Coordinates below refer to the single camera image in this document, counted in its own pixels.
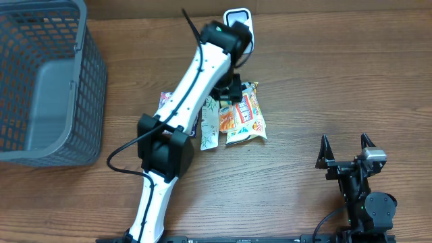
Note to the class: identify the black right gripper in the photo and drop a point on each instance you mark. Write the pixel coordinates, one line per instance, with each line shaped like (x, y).
(325, 160)

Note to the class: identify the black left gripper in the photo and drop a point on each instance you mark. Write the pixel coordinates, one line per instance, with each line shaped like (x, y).
(235, 92)

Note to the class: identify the orange small snack pack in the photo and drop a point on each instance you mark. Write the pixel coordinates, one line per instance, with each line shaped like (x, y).
(227, 121)

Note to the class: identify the white tube gold cap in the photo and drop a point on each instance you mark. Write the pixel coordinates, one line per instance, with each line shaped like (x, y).
(209, 124)

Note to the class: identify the yellow snack bag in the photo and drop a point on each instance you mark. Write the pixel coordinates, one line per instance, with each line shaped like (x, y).
(248, 117)

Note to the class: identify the purple red snack pack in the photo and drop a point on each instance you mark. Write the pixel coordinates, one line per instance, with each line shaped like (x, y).
(164, 97)

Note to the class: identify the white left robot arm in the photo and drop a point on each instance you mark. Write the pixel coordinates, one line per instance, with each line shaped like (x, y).
(164, 144)

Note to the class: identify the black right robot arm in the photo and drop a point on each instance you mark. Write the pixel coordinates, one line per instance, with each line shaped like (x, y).
(370, 214)

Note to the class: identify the white barcode scanner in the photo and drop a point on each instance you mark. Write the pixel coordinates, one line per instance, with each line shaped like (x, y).
(244, 16)

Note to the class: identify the dark grey plastic basket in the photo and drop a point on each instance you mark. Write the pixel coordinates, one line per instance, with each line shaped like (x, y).
(53, 85)

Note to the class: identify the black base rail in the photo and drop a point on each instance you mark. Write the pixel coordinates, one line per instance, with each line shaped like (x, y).
(305, 238)

